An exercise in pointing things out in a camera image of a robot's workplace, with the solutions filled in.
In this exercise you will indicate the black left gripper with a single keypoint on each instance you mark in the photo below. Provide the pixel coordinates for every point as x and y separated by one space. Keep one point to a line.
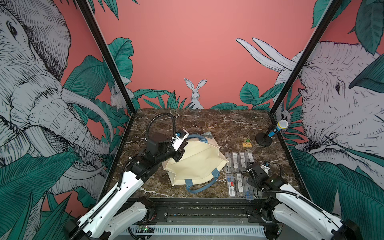
166 141

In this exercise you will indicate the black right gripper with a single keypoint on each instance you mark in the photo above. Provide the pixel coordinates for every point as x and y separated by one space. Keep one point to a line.
250 180

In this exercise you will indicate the clear plastic compass case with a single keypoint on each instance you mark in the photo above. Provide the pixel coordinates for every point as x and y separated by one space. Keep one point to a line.
228 168

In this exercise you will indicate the cream canvas tote bag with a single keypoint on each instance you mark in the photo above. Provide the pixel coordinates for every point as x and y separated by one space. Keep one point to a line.
200 166

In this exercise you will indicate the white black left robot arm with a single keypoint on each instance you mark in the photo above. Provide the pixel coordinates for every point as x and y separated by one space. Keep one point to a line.
104 221

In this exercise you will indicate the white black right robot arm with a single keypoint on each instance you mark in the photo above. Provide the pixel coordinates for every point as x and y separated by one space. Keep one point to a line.
308 219

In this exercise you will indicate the blue microphone on black stand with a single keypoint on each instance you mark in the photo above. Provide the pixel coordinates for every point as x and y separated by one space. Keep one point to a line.
265 139

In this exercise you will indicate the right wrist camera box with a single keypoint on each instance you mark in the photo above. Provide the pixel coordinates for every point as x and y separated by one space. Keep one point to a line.
266 167

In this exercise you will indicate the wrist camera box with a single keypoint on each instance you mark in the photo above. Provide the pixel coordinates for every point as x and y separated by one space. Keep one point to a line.
266 167
179 137

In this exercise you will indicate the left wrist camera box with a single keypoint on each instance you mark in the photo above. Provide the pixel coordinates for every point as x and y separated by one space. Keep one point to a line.
179 137

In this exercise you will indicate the white perforated cable tray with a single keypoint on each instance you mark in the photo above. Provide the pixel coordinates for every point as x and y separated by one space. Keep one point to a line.
178 230

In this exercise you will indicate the black front mounting rail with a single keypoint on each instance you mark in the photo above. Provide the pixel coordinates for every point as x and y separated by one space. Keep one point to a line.
210 210

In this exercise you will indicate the black left frame post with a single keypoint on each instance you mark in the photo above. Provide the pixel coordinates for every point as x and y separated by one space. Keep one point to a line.
88 15

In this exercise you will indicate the black frame post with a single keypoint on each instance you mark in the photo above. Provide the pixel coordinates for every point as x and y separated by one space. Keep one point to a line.
324 22
88 15

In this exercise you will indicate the black right frame post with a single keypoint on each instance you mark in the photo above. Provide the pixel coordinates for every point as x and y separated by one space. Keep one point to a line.
324 22

